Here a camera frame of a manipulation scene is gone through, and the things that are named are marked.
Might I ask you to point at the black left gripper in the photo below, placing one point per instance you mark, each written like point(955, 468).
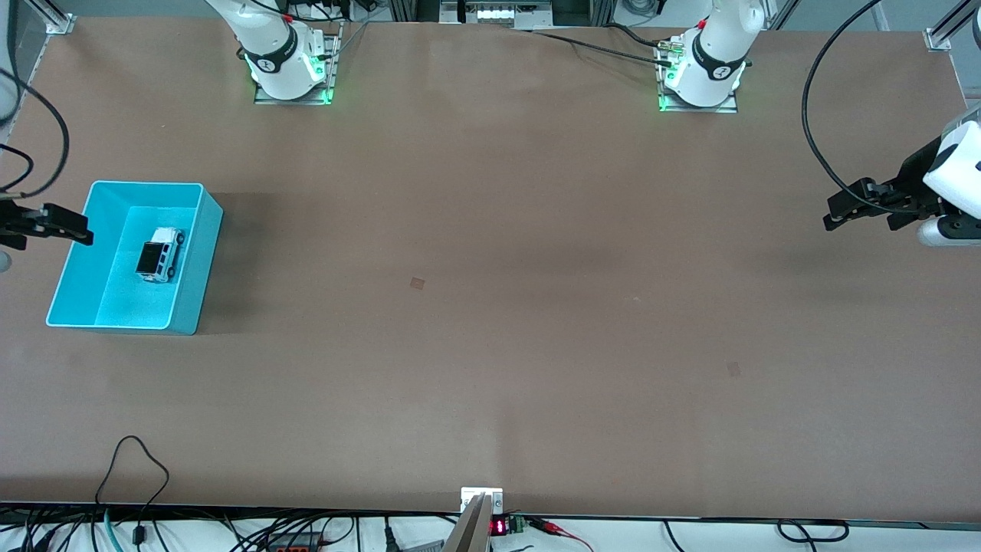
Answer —
point(914, 182)

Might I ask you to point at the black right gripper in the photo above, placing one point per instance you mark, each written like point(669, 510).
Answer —
point(9, 225)

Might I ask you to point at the white jeep toy black roof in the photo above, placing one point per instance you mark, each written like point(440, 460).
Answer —
point(157, 257)

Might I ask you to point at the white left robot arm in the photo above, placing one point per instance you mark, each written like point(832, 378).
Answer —
point(713, 46)

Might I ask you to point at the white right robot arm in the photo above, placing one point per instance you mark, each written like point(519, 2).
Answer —
point(268, 46)

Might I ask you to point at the turquoise plastic bin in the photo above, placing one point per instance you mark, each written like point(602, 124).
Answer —
point(115, 307)

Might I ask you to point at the grey equipment with lit panel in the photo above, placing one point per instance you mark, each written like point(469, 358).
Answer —
point(498, 14)

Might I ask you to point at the red clip lead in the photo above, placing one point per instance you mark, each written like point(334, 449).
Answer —
point(556, 529)

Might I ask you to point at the green terminal block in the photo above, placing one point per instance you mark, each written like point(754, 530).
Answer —
point(517, 525)

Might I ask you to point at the red LED display module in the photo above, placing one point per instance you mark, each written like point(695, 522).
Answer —
point(499, 527)

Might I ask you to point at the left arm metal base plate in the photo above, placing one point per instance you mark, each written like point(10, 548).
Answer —
point(697, 110)

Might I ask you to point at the aluminium frame profile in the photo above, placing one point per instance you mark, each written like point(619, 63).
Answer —
point(939, 38)
point(60, 23)

